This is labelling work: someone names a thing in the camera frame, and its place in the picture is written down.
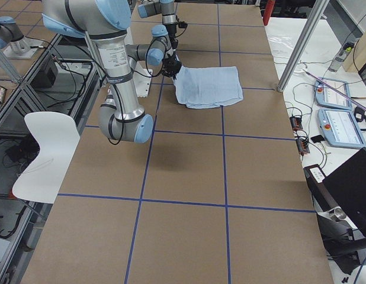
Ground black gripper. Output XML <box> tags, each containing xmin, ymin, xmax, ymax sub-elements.
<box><xmin>163</xmin><ymin>56</ymin><xmax>182</xmax><ymax>81</ymax></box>
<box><xmin>167</xmin><ymin>23</ymin><xmax>178</xmax><ymax>47</ymax></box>

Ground light blue button-up shirt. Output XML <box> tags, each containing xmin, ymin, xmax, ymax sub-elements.
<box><xmin>174</xmin><ymin>66</ymin><xmax>243</xmax><ymax>109</ymax></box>

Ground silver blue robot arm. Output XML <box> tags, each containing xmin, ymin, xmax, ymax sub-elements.
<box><xmin>42</xmin><ymin>1</ymin><xmax>181</xmax><ymax>143</ymax></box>
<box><xmin>137</xmin><ymin>0</ymin><xmax>179</xmax><ymax>50</ymax></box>

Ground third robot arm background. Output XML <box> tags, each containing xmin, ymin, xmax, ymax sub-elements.
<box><xmin>0</xmin><ymin>16</ymin><xmax>24</xmax><ymax>49</ymax></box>

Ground red cylinder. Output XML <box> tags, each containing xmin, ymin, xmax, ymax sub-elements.
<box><xmin>262</xmin><ymin>0</ymin><xmax>275</xmax><ymax>26</ymax></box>

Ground white plastic chair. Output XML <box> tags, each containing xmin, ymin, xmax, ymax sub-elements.
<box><xmin>12</xmin><ymin>111</ymin><xmax>80</xmax><ymax>204</ymax></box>

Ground black power strip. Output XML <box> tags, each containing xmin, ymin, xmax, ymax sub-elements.
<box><xmin>290</xmin><ymin>116</ymin><xmax>303</xmax><ymax>131</ymax></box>
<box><xmin>296</xmin><ymin>137</ymin><xmax>310</xmax><ymax>156</ymax></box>

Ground upper blue teach pendant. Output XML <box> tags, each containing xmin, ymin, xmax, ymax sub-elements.
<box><xmin>314</xmin><ymin>78</ymin><xmax>352</xmax><ymax>110</ymax></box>

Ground blue teach pendant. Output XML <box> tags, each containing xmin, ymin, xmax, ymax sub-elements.
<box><xmin>314</xmin><ymin>78</ymin><xmax>352</xmax><ymax>110</ymax></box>
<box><xmin>317</xmin><ymin>108</ymin><xmax>366</xmax><ymax>149</ymax></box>

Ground clear water bottle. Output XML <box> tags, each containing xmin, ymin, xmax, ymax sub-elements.
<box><xmin>328</xmin><ymin>41</ymin><xmax>355</xmax><ymax>72</ymax></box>

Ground lower blue teach pendant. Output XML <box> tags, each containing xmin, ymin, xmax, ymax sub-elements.
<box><xmin>317</xmin><ymin>108</ymin><xmax>366</xmax><ymax>149</ymax></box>

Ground black laptop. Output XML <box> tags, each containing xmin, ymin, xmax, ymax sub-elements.
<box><xmin>323</xmin><ymin>147</ymin><xmax>366</xmax><ymax>236</ymax></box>

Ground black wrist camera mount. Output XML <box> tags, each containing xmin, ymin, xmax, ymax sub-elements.
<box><xmin>178</xmin><ymin>21</ymin><xmax>188</xmax><ymax>29</ymax></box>

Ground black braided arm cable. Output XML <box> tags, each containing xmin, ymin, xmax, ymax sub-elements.
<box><xmin>141</xmin><ymin>35</ymin><xmax>172</xmax><ymax>78</ymax></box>

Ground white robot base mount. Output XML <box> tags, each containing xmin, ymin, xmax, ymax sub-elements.
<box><xmin>133</xmin><ymin>62</ymin><xmax>153</xmax><ymax>98</ymax></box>

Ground aluminium frame post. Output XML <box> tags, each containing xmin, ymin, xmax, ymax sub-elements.
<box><xmin>277</xmin><ymin>0</ymin><xmax>330</xmax><ymax>92</ymax></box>

